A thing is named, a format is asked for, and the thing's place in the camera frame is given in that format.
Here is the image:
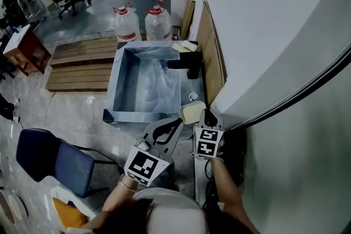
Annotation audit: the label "large cardboard board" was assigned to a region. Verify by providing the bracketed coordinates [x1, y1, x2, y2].
[196, 0, 228, 106]

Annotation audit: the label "black wall edge strip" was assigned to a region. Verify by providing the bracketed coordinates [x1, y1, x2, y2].
[231, 46, 351, 129]

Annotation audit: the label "black cables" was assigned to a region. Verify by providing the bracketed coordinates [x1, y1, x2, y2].
[204, 158, 220, 209]

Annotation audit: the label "clear water jug red cap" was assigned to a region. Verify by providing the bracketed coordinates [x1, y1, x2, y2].
[144, 0, 173, 42]
[112, 2, 143, 42]

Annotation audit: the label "blue upholstered chair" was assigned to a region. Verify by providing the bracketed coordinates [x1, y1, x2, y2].
[15, 128, 118, 199]

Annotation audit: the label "cream plastic plate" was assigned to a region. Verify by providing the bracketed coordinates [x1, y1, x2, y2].
[178, 101, 207, 125]

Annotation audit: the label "grey metal sink basin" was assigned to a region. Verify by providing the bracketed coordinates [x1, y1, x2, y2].
[103, 41, 208, 124]

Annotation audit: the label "black faucet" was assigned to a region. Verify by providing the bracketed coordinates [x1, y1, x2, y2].
[166, 51, 203, 80]

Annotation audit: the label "wooden slatted platform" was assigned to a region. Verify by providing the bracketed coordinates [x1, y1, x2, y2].
[45, 37, 120, 93]

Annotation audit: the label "round white brown disc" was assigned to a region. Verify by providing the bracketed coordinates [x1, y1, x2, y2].
[0, 189, 28, 225]

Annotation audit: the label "person's right forearm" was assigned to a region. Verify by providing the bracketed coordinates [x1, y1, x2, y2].
[210, 157, 254, 234]

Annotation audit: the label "thin metal bracelet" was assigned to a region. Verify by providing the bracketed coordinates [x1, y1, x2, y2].
[118, 174, 139, 192]

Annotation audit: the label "white bag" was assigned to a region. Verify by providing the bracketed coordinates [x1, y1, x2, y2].
[50, 186, 97, 234]

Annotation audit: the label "person's light shirt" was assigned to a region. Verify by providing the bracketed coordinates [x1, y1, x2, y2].
[133, 187, 209, 234]

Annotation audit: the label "cream rectangular lid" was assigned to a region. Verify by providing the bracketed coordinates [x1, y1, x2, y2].
[171, 42, 191, 53]

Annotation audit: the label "person's left forearm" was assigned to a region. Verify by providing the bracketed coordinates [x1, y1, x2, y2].
[101, 175, 139, 213]

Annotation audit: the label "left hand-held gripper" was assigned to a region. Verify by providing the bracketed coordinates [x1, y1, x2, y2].
[123, 118, 184, 187]

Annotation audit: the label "orange cushion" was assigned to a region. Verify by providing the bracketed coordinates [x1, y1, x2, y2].
[52, 197, 89, 230]

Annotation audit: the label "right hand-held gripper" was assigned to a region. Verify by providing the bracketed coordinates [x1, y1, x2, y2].
[191, 109, 225, 160]

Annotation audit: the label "dark bag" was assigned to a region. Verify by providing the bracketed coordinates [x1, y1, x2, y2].
[219, 128, 247, 187]

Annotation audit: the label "red-brown cabinet white top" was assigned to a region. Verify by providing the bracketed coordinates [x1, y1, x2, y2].
[3, 24, 52, 77]

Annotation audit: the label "thin cardboard board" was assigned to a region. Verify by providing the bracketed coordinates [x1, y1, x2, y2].
[180, 0, 196, 39]

